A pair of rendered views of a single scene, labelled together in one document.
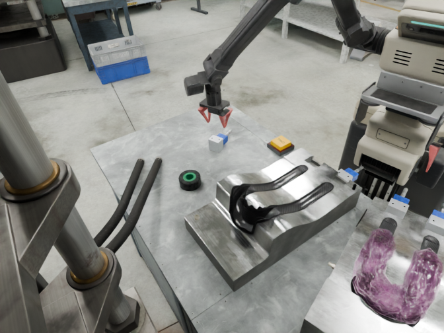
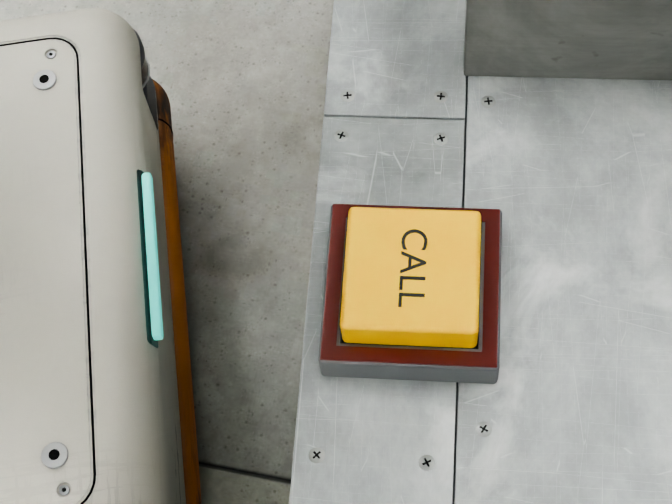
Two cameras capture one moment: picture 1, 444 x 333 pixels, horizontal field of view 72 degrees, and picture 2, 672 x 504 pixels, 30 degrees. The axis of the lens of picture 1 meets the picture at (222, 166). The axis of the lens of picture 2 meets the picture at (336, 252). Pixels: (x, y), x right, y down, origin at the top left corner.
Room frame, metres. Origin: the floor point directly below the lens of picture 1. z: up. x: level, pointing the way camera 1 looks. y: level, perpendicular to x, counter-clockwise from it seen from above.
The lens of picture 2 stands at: (1.18, -0.11, 1.34)
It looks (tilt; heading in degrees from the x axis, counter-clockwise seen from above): 64 degrees down; 224
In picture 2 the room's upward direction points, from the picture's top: 9 degrees counter-clockwise
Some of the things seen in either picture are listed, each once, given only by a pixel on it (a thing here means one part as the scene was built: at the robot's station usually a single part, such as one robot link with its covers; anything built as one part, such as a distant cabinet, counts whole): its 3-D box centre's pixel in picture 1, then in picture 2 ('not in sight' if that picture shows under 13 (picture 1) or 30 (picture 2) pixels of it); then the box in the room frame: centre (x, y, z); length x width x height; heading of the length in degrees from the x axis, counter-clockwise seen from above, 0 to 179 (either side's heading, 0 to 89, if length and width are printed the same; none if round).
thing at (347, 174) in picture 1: (351, 174); not in sight; (0.78, -0.46, 0.83); 0.13 x 0.05 x 0.05; 122
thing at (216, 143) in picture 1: (222, 138); not in sight; (1.04, -0.01, 0.83); 0.13 x 0.05 x 0.05; 143
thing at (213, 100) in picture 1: (213, 98); not in sight; (1.01, 0.01, 1.03); 0.10 x 0.07 x 0.07; 53
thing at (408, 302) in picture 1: (398, 265); not in sight; (0.38, -0.41, 0.90); 0.26 x 0.18 x 0.08; 139
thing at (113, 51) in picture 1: (117, 50); not in sight; (3.70, 1.16, 0.28); 0.61 x 0.41 x 0.15; 114
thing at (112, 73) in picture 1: (121, 65); not in sight; (3.70, 1.17, 0.11); 0.61 x 0.41 x 0.22; 114
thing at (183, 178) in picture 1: (189, 180); not in sight; (0.81, 0.12, 0.82); 0.08 x 0.08 x 0.04
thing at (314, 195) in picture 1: (281, 192); not in sight; (0.63, -0.17, 0.92); 0.35 x 0.16 x 0.09; 122
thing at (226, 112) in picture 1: (221, 116); not in sight; (1.00, -0.01, 0.96); 0.07 x 0.07 x 0.09; 53
